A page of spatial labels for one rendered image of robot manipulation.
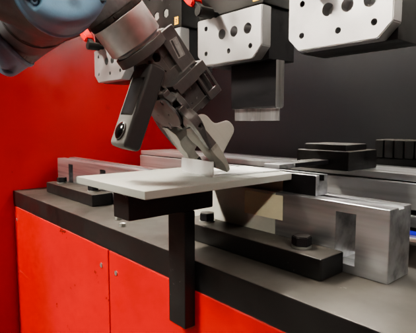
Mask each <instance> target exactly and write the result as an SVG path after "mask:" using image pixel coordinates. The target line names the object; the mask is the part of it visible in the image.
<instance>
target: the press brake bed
mask: <svg viewBox="0 0 416 333"><path fill-rule="evenodd" d="M14 217H15V244H16V258H17V285H18V313H19V327H20V333H288V332H286V331H284V330H281V329H280V328H278V327H276V326H273V325H271V324H269V323H267V322H264V321H262V320H260V319H258V318H256V317H254V316H252V315H250V314H248V313H245V312H243V311H241V310H239V309H237V308H234V307H232V306H230V305H228V304H226V303H224V302H222V301H220V300H218V299H215V298H213V297H211V296H209V295H206V294H204V293H202V292H200V291H198V290H196V289H195V326H192V327H190V328H187V329H183V328H182V327H180V326H178V325H177V324H175V323H173V322H172V321H170V309H169V277H168V276H166V275H164V274H162V273H160V272H157V271H155V270H153V269H151V268H148V267H146V266H144V265H142V264H140V263H138V262H136V261H134V260H132V259H129V258H127V257H125V256H123V255H121V254H118V253H117V252H114V251H113V250H110V249H108V248H106V247H104V246H101V245H99V244H97V243H95V242H93V241H91V240H88V239H86V238H84V237H82V236H80V235H78V234H76V233H74V232H71V231H69V230H67V229H65V228H63V227H60V226H59V225H56V224H55V223H52V222H50V221H48V220H46V219H43V218H41V217H39V216H37V215H35V214H33V213H30V212H29V211H27V210H25V209H22V208H20V207H18V206H16V205H14Z"/></svg>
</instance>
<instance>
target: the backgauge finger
mask: <svg viewBox="0 0 416 333"><path fill-rule="evenodd" d="M376 154H377V150H375V149H367V148H366V144H365V143H334V142H321V143H305V149H297V161H283V162H276V163H264V168H276V169H284V168H296V167H304V168H317V169H325V170H338V171H346V172H349V171H354V170H363V169H368V168H376Z"/></svg>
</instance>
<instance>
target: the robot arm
mask: <svg viewBox="0 0 416 333"><path fill-rule="evenodd" d="M158 27H159V25H158V23H157V21H156V20H155V18H154V17H153V16H152V14H151V12H150V11H149V10H148V8H147V7H146V5H145V4H144V2H143V1H142V0H0V73H1V74H3V75H5V76H8V77H13V76H15V75H18V74H19V73H20V72H21V71H23V70H25V69H26V68H27V67H32V66H33V65H34V62H36V61H37V60H39V59H40V58H41V57H42V56H44V55H45V54H47V53H48V52H49V51H51V50H53V49H54V48H56V47H58V46H59V45H60V44H62V43H64V41H66V40H67V39H69V38H72V37H74V36H77V35H79V34H81V33H83V32H84V31H85V30H86V29H87V28H90V30H91V31H92V33H93V34H94V35H95V36H96V37H97V39H98V40H99V42H100V43H101V44H102V45H103V46H104V48H105V49H106V51H107V52H108V53H109V54H110V56H111V57H112V59H117V61H116V62H117V63H118V65H119V66H120V67H121V68H122V70H126V69H129V68H131V67H133V66H134V65H136V66H137V67H136V68H135V71H134V73H133V76H132V79H131V82H130V85H129V88H128V91H127V94H126V97H125V100H124V103H123V106H122V109H121V112H120V116H119V118H118V122H117V124H116V128H115V130H114V134H113V136H112V140H111V144H112V145H113V146H115V147H119V148H120V149H125V150H129V151H139V150H140V148H141V145H142V142H143V139H144V136H145V133H146V130H147V127H148V125H149V121H150V119H151V116H152V117H153V119H154V121H155V123H156V125H157V126H158V128H159V129H160V131H161V132H162V133H163V134H164V135H165V136H166V138H167V139H168V140H169V141H170V142H171V144H173V146H175V147H176V148H177V150H179V152H181V154H183V156H184V157H185V158H187V159H197V160H201V157H200V156H199V155H198V154H197V153H196V152H195V148H196V147H197V146H198V147H199V148H200V149H201V151H202V152H203V154H204V155H205V156H206V157H207V158H208V159H209V160H210V161H213V162H214V168H217V169H219V170H223V171H225V172H228V171H229V170H230V167H229V165H228V162H227V160H226V158H225V156H224V150H225V148H226V146H227V145H228V142H229V141H230V138H231V137H232V135H233V133H234V127H233V125H232V124H231V123H230V122H229V121H227V120H225V121H222V122H219V123H214V122H212V121H211V120H210V119H209V117H208V116H206V115H204V114H199V115H198V114H197V113H196V112H197V111H198V110H201V109H202V108H203V107H204V106H205V105H206V104H207V103H208V102H209V101H210V100H212V99H213V98H214V97H215V96H216V95H217V94H218V93H219V92H220V91H221V88H220V86H219V85H218V83H217V82H216V80H215V78H214V77H213V76H212V74H211V72H210V70H209V69H208V68H207V66H206V64H205V63H204V61H203V60H202V59H201V60H198V61H196V60H194V58H193V56H192V55H191V54H190V52H189V50H188V49H187V47H186V45H185V44H184V43H183V41H182V39H181V38H180V36H179V35H178V33H177V32H176V30H175V28H174V27H173V26H172V24H170V25H168V26H167V27H166V28H159V29H158ZM204 71H206V72H207V74H208V76H209V77H210V78H211V80H212V82H213V83H214V85H215V86H214V87H213V86H212V84H211V83H210V81H209V80H208V78H207V76H206V75H205V74H204Z"/></svg>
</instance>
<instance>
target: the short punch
mask: <svg viewBox="0 0 416 333"><path fill-rule="evenodd" d="M284 67H285V61H283V60H279V59H274V60H269V61H260V62H255V63H247V64H242V65H233V66H231V108H232V109H233V110H235V121H279V120H280V108H283V104H284Z"/></svg>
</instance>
